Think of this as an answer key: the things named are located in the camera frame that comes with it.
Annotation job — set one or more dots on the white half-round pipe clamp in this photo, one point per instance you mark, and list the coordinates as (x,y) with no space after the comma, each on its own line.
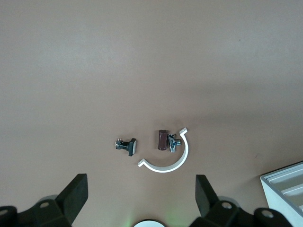
(183,156)

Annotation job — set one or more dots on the black square push button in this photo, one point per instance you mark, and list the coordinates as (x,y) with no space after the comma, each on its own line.
(131,147)

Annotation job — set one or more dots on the white drawer cabinet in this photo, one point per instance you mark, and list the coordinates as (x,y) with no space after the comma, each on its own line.
(279,208)

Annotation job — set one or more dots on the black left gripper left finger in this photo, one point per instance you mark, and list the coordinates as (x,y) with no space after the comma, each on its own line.
(71,201)

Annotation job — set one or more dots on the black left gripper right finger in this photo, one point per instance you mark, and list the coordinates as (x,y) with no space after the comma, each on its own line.
(206,201)

